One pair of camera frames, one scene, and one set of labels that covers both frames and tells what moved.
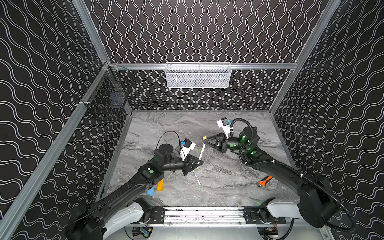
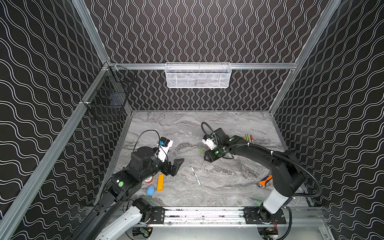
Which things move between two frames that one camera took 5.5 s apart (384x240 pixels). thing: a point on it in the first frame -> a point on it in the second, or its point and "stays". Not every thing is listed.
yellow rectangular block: (160, 185) stays
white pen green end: (197, 178) stays
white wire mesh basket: (198, 75) stays
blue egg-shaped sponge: (151, 191) stays
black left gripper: (185, 165) -> (169, 168)
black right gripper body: (223, 144) -> (212, 154)
